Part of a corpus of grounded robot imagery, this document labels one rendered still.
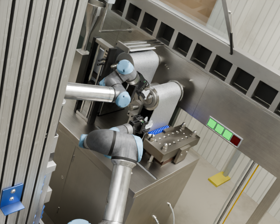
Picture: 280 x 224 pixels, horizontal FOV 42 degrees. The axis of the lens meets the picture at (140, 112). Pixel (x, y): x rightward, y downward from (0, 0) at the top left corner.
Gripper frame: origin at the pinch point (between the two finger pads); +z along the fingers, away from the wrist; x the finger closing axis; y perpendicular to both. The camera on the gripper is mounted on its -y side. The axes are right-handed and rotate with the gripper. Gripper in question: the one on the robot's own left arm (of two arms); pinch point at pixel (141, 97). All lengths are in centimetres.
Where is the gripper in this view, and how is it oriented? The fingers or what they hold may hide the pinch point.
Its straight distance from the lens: 210.6
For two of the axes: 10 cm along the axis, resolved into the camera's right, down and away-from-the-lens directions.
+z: 3.0, 3.7, 8.8
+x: -6.9, -5.5, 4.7
